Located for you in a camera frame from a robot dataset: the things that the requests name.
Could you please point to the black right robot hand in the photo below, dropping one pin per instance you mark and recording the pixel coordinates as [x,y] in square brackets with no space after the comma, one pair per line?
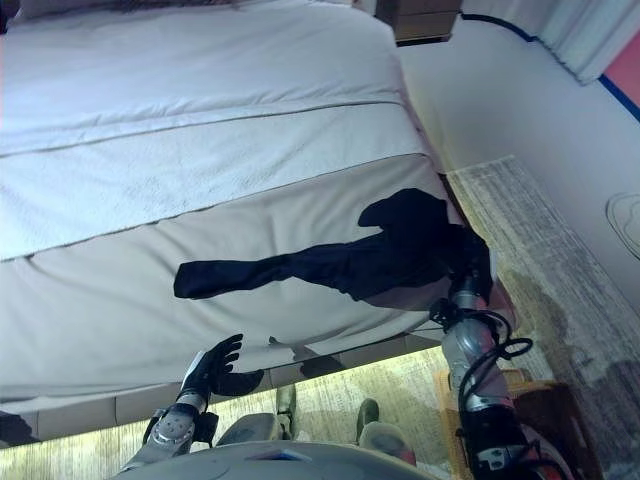
[480,262]

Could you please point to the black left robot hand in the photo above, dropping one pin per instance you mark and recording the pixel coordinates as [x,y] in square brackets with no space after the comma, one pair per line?
[225,370]

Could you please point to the black garment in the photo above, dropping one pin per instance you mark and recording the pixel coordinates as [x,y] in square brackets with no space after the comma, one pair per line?
[375,260]

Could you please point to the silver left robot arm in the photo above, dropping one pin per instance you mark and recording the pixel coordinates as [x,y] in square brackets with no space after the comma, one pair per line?
[175,430]

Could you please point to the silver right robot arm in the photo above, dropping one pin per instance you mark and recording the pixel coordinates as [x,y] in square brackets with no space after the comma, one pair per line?
[470,350]

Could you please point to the brown woven laundry basket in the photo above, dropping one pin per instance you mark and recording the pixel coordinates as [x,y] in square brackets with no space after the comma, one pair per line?
[565,410]

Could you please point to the white textured bed runner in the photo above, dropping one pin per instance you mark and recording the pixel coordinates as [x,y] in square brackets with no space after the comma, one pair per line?
[200,175]

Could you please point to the silver left robot leg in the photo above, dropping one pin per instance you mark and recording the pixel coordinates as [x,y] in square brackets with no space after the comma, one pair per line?
[250,430]

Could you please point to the silver robot leg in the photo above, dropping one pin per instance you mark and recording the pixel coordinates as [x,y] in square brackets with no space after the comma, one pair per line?
[250,430]
[380,430]

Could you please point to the grey robot torso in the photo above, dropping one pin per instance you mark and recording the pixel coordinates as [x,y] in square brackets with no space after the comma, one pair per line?
[275,465]

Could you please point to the white oval floor mat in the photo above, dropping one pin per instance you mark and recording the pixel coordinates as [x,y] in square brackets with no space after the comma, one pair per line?
[627,220]

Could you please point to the silver right robot leg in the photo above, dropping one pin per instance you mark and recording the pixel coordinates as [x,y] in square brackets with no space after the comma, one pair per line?
[380,430]

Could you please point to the dark baseboard strip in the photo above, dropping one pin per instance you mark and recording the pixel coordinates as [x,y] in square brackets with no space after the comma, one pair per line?
[620,97]

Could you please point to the brown two-drawer nightstand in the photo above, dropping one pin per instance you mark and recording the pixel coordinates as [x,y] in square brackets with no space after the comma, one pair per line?
[420,20]

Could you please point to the white pleated curtain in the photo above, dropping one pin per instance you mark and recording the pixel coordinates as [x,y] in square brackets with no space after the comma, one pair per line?
[575,30]

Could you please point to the white duvet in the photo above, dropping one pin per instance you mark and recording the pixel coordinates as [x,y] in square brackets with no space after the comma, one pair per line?
[200,75]

